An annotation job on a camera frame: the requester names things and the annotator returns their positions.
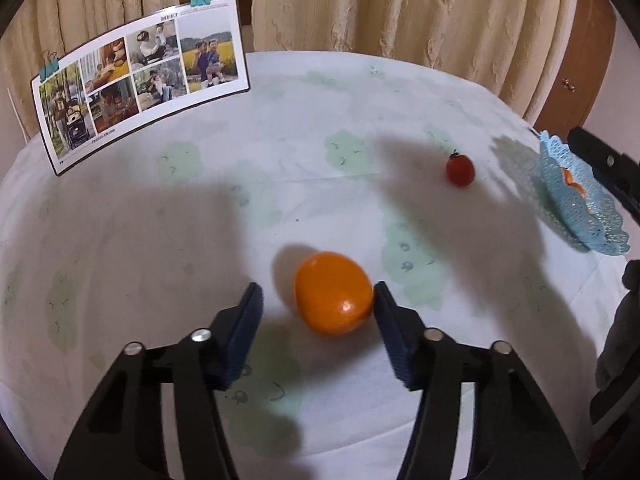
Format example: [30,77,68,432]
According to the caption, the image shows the photo collage board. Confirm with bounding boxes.
[30,0,251,177]

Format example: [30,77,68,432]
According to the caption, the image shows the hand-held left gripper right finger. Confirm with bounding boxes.
[374,281,583,480]

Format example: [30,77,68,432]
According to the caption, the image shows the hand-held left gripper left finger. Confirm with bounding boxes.
[52,282,264,480]

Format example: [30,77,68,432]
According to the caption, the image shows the medium orange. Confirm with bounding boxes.
[562,167,587,200]

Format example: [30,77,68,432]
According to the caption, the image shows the light blue mesh basket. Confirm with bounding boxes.
[539,130,632,256]

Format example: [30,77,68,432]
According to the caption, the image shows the white patterned tablecloth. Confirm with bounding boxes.
[0,50,627,480]

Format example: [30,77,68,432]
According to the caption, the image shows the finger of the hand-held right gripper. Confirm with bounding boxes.
[567,127,640,222]

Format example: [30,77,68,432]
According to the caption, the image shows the wooden cabinet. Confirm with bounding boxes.
[532,0,616,142]

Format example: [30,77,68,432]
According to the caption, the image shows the large orange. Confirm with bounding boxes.
[293,251,375,338]

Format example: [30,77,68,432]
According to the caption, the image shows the beige curtain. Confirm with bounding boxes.
[250,0,584,122]
[0,0,180,142]

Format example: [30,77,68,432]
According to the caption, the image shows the red cherry tomato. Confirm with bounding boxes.
[446,150,475,187]

